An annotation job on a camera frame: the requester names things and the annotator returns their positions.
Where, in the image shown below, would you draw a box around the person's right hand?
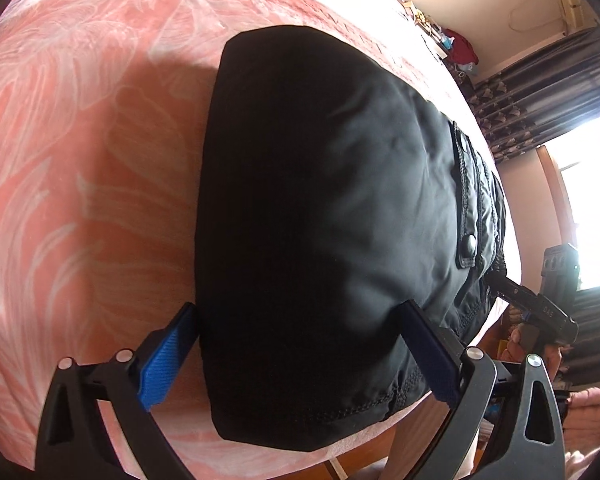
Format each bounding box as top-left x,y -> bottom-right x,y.
507,322 -> 563,377

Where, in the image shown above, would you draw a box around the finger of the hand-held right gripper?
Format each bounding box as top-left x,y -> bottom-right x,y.
487,270 -> 531,317

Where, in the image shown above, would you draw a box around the dark patterned curtain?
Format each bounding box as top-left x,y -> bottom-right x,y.
467,25 -> 600,163

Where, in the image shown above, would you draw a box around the black pants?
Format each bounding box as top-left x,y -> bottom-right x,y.
196,25 -> 511,443

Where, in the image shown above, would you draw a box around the pink leaf-print bed blanket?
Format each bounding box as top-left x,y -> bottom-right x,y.
0,0 -> 526,476

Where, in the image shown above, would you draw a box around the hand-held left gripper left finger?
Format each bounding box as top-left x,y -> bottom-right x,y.
35,302 -> 201,480

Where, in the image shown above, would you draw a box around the wall cable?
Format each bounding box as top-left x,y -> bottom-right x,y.
510,0 -> 547,34

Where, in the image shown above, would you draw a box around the cluttered bedside table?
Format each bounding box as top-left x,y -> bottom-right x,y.
405,5 -> 476,81

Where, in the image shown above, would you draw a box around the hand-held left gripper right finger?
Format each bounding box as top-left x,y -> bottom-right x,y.
387,300 -> 566,480

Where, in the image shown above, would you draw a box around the red cloth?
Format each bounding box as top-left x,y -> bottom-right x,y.
447,30 -> 478,63

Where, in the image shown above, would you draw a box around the wall air conditioner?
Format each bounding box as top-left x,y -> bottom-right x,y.
550,0 -> 599,37

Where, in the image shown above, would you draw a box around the bright window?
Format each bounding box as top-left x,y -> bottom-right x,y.
542,105 -> 600,291

